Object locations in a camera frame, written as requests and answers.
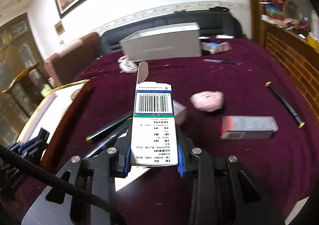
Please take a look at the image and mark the small yellow wall frame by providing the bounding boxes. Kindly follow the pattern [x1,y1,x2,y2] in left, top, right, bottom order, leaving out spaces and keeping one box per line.
[54,20,66,35]

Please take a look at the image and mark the black pen gold ends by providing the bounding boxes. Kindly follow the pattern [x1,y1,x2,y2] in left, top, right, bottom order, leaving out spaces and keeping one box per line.
[265,82,306,129]

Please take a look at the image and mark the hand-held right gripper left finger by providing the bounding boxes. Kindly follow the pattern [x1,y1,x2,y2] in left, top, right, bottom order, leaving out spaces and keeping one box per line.
[46,125,133,225]

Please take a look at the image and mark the clear plastic box red insert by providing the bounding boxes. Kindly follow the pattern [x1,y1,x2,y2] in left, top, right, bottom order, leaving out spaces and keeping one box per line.
[220,115,279,140]

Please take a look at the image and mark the wooden chair gold trim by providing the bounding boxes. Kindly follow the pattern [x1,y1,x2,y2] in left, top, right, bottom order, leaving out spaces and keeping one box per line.
[1,60,40,94]

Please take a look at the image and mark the black and red toy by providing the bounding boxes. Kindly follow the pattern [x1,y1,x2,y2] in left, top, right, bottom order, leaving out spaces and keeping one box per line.
[294,18,311,33]

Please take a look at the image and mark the brown upholstered chair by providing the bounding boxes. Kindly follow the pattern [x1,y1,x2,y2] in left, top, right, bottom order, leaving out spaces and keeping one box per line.
[43,32,100,88]

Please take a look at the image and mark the colourful box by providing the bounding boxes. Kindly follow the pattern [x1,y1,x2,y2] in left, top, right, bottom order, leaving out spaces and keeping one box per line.
[264,3,285,18]

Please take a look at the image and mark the purple-capped marker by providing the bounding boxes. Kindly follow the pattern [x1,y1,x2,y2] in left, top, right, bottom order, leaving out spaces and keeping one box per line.
[203,59,242,65]

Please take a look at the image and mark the large grey box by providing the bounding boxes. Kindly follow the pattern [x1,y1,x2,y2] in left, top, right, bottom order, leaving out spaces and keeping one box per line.
[119,23,203,62]

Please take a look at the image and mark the wooden glass-door cabinet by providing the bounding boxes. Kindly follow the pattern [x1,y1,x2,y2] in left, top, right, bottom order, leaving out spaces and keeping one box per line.
[0,12,50,141]

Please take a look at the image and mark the wooden sideboard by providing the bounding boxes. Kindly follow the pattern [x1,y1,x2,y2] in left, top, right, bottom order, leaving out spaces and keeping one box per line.
[260,19,319,106]

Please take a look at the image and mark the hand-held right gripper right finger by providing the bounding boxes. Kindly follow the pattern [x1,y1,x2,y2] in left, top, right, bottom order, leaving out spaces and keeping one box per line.
[177,125,286,225]

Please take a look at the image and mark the pink fluffy ball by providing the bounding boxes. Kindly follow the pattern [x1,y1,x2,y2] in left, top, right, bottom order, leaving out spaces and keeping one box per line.
[190,91,225,113]

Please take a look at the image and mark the pink packet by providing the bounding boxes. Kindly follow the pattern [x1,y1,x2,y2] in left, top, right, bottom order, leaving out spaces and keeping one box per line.
[214,41,232,54]

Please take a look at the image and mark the white barcode medicine box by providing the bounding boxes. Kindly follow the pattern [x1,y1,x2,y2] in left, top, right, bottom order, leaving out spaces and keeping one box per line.
[131,62,179,166]

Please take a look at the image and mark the black leather sofa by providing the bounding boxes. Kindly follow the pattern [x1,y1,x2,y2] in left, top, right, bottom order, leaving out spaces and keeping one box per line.
[100,7,242,53]

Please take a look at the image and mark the maroon tablecloth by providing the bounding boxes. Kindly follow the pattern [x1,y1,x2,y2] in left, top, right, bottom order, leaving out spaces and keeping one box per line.
[25,38,317,225]

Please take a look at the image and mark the black cable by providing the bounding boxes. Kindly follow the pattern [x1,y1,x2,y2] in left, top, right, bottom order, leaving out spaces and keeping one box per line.
[0,145,125,225]

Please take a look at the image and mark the dark pen gold tip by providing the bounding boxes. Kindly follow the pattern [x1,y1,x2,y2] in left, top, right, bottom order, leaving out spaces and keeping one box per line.
[86,110,134,144]

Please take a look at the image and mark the small beige box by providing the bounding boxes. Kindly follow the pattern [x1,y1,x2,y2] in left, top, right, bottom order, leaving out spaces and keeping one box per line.
[173,100,187,125]

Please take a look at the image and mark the thick black pen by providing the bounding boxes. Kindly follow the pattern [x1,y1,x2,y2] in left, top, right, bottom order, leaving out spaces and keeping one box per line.
[82,121,130,159]

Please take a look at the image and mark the gold-edged white tray box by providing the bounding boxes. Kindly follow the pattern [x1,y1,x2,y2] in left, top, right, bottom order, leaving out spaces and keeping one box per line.
[17,79,91,166]

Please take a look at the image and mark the yellow box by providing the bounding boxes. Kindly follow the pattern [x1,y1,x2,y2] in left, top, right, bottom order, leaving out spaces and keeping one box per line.
[306,36,319,48]

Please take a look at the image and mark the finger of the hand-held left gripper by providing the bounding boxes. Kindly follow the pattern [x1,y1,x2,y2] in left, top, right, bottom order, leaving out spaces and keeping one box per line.
[6,128,50,163]

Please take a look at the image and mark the pink scissors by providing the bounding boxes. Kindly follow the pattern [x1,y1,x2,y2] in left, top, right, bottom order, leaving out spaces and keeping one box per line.
[118,56,138,74]

